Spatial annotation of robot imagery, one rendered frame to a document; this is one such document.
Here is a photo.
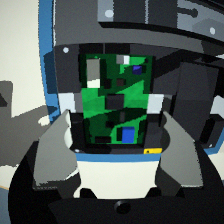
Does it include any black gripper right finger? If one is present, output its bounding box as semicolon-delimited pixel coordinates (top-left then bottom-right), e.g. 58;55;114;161
154;110;224;224

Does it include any green circuit board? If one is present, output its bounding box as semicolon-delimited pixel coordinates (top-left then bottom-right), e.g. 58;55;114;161
80;54;153;144

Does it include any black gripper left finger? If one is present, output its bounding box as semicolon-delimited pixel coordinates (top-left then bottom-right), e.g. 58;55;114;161
8;109;81;224

